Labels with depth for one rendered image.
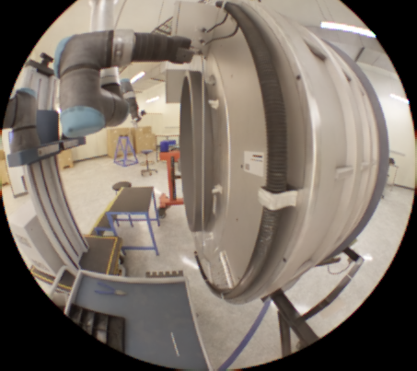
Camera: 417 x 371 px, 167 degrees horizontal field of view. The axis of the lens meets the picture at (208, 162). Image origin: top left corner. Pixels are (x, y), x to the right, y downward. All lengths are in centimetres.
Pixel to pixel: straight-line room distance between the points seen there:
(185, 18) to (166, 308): 96
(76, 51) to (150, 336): 79
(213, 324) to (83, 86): 139
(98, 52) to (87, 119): 13
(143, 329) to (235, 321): 82
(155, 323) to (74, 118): 66
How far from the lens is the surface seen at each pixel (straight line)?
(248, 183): 21
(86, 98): 27
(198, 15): 47
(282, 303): 72
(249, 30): 20
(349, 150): 23
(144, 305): 69
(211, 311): 134
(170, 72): 101
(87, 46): 32
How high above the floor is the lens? 128
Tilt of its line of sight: 14 degrees down
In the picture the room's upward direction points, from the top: 1 degrees clockwise
